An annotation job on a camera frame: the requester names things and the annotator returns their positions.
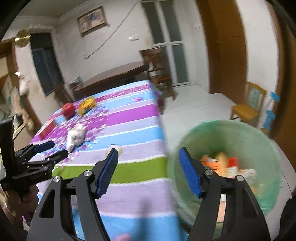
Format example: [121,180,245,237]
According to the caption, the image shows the red apple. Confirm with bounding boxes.
[61,102,76,120]

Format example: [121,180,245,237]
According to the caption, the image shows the yellow toy car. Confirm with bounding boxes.
[78,97,96,116]

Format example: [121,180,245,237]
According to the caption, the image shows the small yellow wooden chair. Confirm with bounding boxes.
[230,81,267,127]

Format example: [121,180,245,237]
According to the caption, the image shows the large brown wooden door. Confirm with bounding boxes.
[271,14,295,168]

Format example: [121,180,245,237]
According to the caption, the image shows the green lined trash bin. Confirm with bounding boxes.
[168,120,281,226]

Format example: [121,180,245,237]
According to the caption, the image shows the white glass double door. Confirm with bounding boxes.
[141,1,189,86]

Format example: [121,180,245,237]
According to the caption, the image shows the dark window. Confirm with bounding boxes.
[30,33,64,96]

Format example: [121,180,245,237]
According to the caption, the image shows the white cloth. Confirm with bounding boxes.
[66,123,87,153]

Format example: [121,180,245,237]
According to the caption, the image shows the dark wooden dining chair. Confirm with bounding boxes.
[139,47,176,100]

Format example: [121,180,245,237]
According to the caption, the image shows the left hand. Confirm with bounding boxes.
[3,184,39,230]

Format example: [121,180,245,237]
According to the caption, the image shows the white wall switch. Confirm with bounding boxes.
[128,35,139,41]

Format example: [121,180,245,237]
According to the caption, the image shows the dark wooden dining table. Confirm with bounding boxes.
[73,61,149,100]

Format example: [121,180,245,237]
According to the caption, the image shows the round gold wall clock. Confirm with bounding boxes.
[15,30,31,48]

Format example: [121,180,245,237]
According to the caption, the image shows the blue tape strips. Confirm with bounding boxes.
[263,92,280,131]

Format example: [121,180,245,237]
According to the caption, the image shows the red small box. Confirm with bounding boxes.
[37,118,57,140]

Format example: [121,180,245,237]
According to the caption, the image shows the brown wooden inner door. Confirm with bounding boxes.
[196,1,247,103]

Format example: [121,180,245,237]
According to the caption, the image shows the framed wall painting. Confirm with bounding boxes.
[77,6,108,37]

